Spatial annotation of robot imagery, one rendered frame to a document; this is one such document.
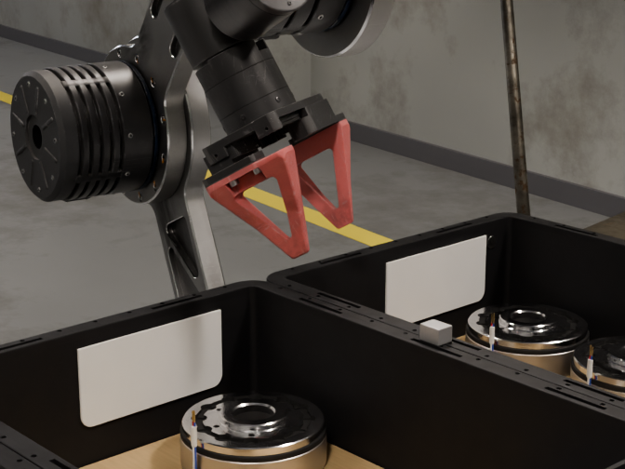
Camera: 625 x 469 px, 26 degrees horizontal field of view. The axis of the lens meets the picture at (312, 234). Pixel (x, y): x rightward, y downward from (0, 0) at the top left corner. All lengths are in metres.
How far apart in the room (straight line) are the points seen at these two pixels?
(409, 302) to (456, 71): 4.26
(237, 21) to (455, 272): 0.36
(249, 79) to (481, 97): 4.33
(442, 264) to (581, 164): 3.77
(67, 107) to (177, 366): 0.80
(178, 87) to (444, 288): 0.69
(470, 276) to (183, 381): 0.32
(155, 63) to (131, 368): 0.87
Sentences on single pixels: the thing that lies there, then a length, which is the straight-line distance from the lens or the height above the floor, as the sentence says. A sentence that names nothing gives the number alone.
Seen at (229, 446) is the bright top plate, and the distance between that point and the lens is 0.93.
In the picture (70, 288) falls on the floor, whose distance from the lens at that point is 4.05.
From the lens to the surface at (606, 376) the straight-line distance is 1.06.
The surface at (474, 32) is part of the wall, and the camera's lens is 5.30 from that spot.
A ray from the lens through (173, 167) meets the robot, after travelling 1.81.
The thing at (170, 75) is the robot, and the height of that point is 0.97.
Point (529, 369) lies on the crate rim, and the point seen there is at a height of 0.93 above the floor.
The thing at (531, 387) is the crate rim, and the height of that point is 0.93.
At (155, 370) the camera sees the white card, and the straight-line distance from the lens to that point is 0.99.
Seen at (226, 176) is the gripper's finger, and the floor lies 1.03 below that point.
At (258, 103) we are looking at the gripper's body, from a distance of 0.98.
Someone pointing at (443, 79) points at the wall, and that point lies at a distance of 5.46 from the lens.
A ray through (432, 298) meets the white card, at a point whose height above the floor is 0.87.
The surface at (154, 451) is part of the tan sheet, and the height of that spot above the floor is 0.83.
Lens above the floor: 1.25
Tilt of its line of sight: 16 degrees down
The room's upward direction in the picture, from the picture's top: straight up
